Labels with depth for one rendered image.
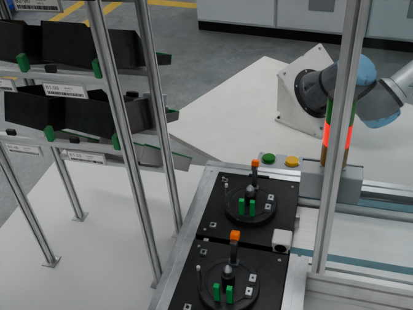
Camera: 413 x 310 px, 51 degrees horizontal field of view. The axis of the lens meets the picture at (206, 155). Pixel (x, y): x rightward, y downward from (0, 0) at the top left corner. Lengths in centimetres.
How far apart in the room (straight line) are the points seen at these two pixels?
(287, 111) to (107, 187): 69
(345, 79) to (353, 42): 6
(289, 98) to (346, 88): 86
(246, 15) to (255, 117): 268
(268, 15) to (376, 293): 341
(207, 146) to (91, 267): 60
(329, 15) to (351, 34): 341
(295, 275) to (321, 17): 327
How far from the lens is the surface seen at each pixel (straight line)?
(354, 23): 70
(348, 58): 73
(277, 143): 158
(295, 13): 417
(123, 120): 82
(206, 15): 446
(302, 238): 120
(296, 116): 162
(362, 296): 114
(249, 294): 99
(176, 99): 348
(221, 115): 173
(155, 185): 145
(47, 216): 146
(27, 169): 314
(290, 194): 123
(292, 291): 106
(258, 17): 428
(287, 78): 160
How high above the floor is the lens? 184
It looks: 40 degrees down
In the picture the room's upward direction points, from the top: 5 degrees counter-clockwise
